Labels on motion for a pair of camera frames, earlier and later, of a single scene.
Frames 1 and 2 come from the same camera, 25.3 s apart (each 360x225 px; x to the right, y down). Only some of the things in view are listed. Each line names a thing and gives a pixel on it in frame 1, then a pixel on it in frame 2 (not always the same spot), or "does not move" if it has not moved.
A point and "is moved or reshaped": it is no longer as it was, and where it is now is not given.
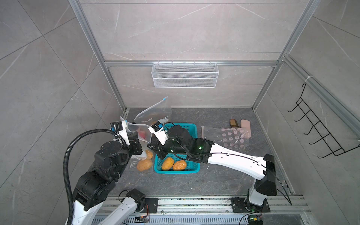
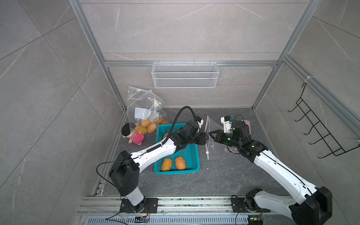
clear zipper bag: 146,162 → 145,108
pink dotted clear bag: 236,138 is moved or reshaped
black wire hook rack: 336,148 does not move
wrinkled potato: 149,153 is moved or reshaped
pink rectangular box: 245,129 does not move
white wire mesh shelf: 185,75 does not move
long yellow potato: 168,163 does not move
